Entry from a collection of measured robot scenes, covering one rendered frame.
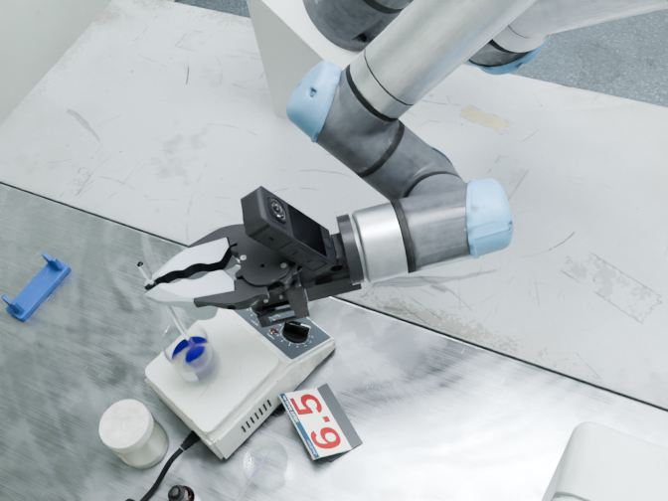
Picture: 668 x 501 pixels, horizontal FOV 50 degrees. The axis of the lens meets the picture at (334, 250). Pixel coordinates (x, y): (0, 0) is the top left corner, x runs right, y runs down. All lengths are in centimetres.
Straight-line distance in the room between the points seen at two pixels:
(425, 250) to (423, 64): 17
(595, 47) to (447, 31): 203
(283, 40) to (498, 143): 35
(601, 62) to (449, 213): 198
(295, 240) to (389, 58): 19
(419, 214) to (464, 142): 44
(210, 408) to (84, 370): 24
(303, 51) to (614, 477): 88
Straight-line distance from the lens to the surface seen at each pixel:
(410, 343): 94
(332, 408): 90
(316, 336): 91
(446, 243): 70
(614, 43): 272
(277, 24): 105
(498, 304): 97
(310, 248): 67
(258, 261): 70
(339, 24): 105
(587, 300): 99
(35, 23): 256
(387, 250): 69
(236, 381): 85
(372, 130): 74
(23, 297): 111
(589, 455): 26
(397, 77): 71
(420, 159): 78
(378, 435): 89
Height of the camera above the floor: 174
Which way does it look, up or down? 56 degrees down
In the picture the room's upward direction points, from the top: 12 degrees counter-clockwise
